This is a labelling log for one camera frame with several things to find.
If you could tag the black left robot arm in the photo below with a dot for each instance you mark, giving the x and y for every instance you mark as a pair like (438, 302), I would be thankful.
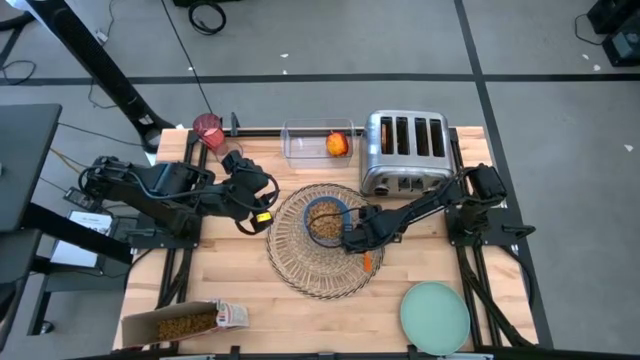
(160, 190)

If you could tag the red white cereal box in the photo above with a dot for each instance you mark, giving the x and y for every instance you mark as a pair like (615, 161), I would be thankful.
(150, 325)

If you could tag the black power adapter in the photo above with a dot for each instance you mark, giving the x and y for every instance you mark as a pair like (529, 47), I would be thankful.
(75, 200)

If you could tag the clear plastic container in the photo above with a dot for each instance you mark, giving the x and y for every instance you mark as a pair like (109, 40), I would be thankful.
(305, 150)

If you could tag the red plastic cup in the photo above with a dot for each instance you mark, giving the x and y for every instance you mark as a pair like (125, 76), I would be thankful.
(210, 131)

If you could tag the red yellow apple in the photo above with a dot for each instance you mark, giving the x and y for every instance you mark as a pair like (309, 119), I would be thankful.
(337, 144)

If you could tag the brown cereal pieces heap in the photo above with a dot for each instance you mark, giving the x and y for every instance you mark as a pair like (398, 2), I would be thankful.
(325, 222)
(185, 326)

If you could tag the black desk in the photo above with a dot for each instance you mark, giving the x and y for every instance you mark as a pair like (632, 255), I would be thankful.
(25, 160)

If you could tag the round woven straw placemat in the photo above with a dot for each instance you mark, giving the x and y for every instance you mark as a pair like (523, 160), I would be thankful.
(300, 270)

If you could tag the brown bread slice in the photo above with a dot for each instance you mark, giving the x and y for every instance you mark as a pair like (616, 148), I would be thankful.
(384, 137)

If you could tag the black equipment case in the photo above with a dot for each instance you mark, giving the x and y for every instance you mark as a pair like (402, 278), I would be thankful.
(617, 35)

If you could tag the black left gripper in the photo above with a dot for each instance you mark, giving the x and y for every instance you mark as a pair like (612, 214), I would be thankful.
(250, 185)

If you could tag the silver four-slot toaster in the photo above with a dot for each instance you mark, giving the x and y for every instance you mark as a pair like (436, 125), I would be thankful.
(407, 172)

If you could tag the light green plate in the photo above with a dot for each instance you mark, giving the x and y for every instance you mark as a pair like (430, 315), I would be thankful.
(435, 317)

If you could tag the blue bowl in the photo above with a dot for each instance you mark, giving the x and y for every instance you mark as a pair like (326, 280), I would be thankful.
(306, 220)

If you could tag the white paper sheet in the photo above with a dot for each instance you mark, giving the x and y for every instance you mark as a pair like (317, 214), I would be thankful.
(75, 250)

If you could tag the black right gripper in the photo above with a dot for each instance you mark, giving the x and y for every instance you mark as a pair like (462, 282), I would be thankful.
(372, 227)

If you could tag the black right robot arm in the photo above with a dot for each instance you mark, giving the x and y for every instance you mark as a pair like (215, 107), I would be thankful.
(440, 197)

